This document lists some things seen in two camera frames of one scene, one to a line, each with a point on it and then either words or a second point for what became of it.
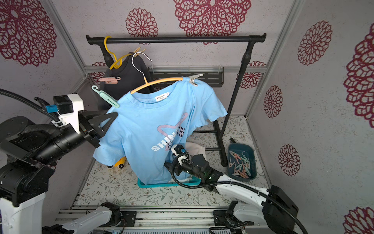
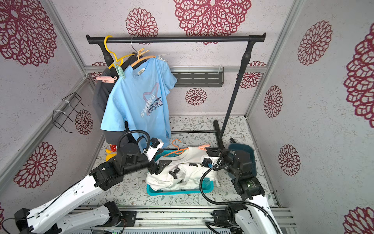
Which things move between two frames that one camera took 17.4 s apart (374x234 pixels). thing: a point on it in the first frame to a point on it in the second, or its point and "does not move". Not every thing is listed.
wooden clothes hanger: [153, 82] to [131, 42]
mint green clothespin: [106, 97] to [120, 71]
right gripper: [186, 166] to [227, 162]
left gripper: [90, 128] to [154, 169]
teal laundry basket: [193, 180] to [208, 185]
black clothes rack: [105, 40] does not move
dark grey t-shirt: [134, 76] to [100, 94]
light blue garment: [150, 123] to [138, 102]
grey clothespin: [192, 78] to [162, 57]
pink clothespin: [111, 80] does not move
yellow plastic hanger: [118, 63] does not move
